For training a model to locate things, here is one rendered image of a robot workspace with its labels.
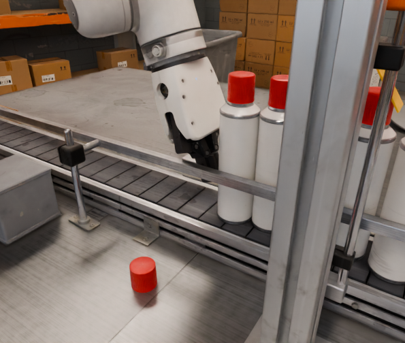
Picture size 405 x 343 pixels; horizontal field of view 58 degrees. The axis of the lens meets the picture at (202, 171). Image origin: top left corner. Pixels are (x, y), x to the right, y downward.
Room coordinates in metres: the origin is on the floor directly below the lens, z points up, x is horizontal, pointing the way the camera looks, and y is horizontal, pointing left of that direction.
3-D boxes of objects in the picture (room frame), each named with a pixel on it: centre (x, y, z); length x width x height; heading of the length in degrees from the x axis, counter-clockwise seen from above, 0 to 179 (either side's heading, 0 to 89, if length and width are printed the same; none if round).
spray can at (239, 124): (0.44, -0.05, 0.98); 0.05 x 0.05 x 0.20
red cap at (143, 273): (0.36, 0.08, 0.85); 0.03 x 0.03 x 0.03
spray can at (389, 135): (0.37, -0.18, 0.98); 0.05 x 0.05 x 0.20
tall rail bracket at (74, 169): (0.51, 0.18, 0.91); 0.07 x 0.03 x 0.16; 147
